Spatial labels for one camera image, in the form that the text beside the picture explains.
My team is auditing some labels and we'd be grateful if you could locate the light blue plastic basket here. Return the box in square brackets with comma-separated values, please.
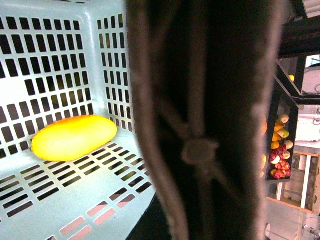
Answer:
[0, 0, 155, 240]

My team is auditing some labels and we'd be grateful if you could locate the brown basket handle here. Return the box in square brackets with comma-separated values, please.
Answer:
[126, 0, 286, 240]

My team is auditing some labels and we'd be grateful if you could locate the long yellow mango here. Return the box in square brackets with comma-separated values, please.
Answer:
[31, 115, 118, 162]

